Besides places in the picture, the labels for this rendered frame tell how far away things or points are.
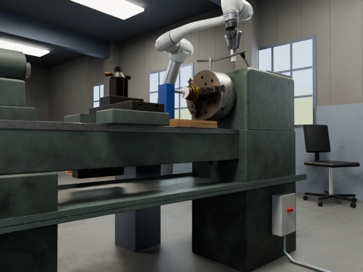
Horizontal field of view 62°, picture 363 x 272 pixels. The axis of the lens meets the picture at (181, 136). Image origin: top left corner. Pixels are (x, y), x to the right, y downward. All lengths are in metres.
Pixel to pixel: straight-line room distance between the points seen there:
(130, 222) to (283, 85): 1.46
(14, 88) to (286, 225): 1.73
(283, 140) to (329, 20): 3.12
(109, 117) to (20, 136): 0.33
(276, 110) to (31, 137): 1.53
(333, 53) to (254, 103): 3.10
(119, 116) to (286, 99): 1.35
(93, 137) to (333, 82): 4.02
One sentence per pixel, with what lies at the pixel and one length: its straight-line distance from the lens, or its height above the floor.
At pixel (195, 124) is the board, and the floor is 0.88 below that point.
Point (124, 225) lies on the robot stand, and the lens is 2.36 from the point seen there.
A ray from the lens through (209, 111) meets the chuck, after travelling 1.85.
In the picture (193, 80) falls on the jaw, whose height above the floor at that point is 1.17.
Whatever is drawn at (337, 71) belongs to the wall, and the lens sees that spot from 4.85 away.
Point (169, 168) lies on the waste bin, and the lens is 5.71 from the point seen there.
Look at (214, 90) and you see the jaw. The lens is 1.79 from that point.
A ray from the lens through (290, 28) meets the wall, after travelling 5.26.
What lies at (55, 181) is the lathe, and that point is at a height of 0.65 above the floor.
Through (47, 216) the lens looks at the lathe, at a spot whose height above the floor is 0.55.
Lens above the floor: 0.80
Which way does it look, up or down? 1 degrees up
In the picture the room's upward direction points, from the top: straight up
